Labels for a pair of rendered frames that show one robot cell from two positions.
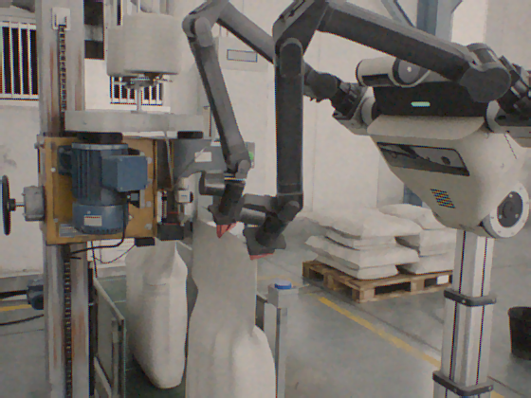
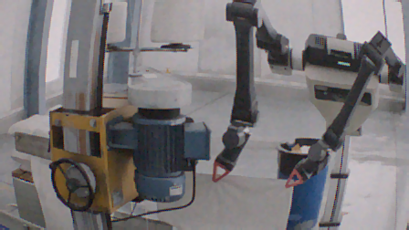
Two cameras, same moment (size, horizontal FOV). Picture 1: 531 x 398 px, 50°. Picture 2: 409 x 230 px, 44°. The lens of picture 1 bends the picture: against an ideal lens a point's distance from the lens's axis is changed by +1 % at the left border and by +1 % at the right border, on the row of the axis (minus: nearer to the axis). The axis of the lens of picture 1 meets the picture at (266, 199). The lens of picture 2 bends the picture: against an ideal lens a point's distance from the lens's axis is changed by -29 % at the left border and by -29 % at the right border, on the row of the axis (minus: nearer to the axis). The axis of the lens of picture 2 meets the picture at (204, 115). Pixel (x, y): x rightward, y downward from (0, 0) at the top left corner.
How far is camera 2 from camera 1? 1.71 m
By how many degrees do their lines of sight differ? 44
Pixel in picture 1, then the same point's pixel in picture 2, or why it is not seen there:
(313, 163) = not seen: outside the picture
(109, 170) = (197, 141)
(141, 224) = not seen: hidden behind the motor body
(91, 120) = (182, 97)
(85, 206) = (170, 179)
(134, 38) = (185, 16)
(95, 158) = (175, 132)
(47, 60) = (93, 41)
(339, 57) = not seen: outside the picture
